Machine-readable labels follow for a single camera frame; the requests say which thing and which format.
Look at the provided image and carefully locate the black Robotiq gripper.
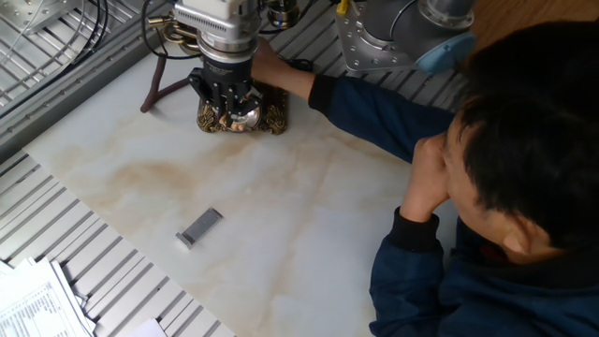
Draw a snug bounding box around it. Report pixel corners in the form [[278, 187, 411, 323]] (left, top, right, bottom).
[[186, 55, 263, 124]]

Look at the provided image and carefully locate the grey aluminium rail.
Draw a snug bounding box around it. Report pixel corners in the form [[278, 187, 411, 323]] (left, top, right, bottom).
[[0, 4, 169, 163]]

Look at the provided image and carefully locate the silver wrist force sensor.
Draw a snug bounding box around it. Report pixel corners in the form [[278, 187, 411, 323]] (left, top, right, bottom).
[[196, 27, 261, 65]]

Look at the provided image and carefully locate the brass red phone handset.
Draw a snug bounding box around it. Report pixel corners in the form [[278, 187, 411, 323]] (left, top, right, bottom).
[[147, 0, 300, 57]]

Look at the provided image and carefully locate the left forearm navy sleeve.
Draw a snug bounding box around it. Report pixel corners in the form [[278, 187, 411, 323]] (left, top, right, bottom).
[[368, 208, 462, 337]]

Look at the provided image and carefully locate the person's left hand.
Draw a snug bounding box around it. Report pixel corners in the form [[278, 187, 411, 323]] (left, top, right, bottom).
[[400, 132, 453, 224]]

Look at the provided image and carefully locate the right forearm navy sleeve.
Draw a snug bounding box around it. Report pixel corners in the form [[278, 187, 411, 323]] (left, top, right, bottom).
[[289, 69, 458, 165]]

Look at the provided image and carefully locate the person's right hand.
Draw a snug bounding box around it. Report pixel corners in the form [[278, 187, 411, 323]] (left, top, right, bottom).
[[250, 36, 301, 95]]

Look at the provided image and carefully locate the brown coiled phone cord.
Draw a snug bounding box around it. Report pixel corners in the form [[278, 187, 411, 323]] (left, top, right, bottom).
[[139, 54, 193, 114]]

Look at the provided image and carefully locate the antique brass rotary telephone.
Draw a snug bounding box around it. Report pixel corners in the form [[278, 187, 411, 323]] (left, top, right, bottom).
[[196, 79, 290, 136]]

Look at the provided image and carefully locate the small black cable coil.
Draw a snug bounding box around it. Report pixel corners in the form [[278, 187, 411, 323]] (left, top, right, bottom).
[[283, 57, 315, 74]]

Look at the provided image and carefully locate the navy jacket torso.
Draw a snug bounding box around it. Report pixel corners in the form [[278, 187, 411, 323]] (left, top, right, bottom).
[[439, 219, 599, 337]]

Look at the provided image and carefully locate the printed white paper stack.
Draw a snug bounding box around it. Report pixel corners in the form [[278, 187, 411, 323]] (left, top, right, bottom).
[[0, 256, 98, 337]]

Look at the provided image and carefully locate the white paper sheet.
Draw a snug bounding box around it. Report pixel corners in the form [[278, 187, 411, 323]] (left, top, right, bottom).
[[116, 317, 168, 337]]

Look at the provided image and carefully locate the black cable bundle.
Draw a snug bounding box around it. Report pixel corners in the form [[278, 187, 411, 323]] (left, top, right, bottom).
[[0, 0, 111, 109]]

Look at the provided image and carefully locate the grey stick holder block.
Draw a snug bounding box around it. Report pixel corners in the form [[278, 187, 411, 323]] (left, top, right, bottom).
[[175, 207, 225, 251]]

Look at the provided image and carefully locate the person's head black hair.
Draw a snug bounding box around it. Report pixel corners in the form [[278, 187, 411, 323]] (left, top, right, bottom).
[[442, 21, 599, 266]]

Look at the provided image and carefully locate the white marble slab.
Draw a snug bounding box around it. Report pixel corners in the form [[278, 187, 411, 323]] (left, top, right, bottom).
[[22, 41, 469, 337]]

